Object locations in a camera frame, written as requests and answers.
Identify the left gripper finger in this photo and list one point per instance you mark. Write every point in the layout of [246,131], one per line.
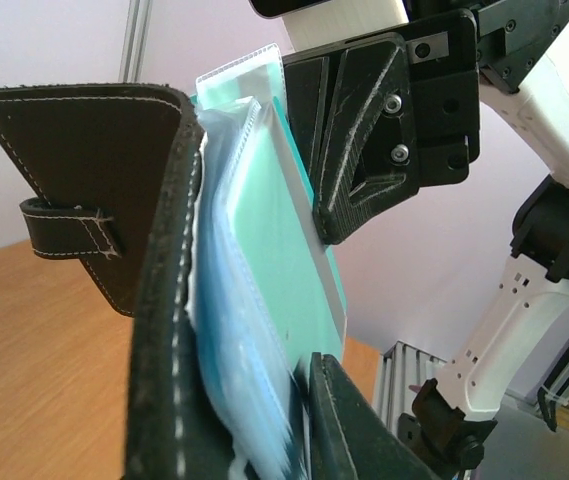
[347,438]

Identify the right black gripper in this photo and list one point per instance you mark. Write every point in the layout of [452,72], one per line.
[351,114]

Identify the black leather card holder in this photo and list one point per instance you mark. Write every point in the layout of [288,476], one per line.
[125,178]

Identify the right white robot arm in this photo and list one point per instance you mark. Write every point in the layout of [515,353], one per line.
[522,56]

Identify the aluminium frame rails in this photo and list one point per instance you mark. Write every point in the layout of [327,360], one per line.
[401,372]

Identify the right aluminium corner post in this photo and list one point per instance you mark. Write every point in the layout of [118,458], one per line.
[137,27]

